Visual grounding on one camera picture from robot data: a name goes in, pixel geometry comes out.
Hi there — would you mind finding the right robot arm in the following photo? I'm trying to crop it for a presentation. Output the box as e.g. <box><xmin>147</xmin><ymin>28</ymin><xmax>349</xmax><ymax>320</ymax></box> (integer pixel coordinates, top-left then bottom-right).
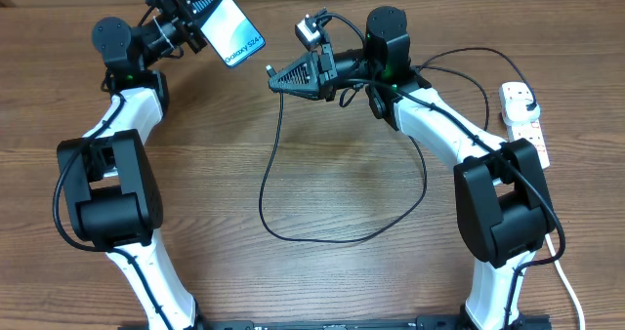
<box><xmin>269</xmin><ymin>6</ymin><xmax>563</xmax><ymax>329</ymax></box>

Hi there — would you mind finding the Samsung Galaxy smartphone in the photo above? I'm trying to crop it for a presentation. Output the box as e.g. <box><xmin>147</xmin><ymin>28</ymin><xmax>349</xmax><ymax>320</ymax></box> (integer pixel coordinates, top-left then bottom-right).
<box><xmin>199</xmin><ymin>0</ymin><xmax>265</xmax><ymax>67</ymax></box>

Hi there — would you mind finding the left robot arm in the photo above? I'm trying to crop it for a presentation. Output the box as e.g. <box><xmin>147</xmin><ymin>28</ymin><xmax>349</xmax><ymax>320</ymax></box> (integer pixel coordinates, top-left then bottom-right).
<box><xmin>52</xmin><ymin>0</ymin><xmax>223</xmax><ymax>329</ymax></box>

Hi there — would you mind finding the white USB charger plug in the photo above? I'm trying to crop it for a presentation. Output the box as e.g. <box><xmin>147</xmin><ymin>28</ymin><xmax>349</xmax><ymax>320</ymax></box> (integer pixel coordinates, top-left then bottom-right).
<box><xmin>502</xmin><ymin>99</ymin><xmax>541</xmax><ymax>126</ymax></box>

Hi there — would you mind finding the white power strip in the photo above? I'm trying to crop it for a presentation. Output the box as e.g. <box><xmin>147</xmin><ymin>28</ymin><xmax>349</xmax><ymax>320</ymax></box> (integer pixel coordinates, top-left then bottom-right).
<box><xmin>499</xmin><ymin>82</ymin><xmax>550</xmax><ymax>169</ymax></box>

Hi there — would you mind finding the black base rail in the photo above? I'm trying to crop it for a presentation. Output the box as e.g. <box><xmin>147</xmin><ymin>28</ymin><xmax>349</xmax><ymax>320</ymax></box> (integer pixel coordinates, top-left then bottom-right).
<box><xmin>118</xmin><ymin>313</ymin><xmax>553</xmax><ymax>330</ymax></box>

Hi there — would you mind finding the black USB charging cable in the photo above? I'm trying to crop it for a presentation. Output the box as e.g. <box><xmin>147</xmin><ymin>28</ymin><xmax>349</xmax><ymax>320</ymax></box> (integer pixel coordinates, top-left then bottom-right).
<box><xmin>258</xmin><ymin>47</ymin><xmax>539</xmax><ymax>245</ymax></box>

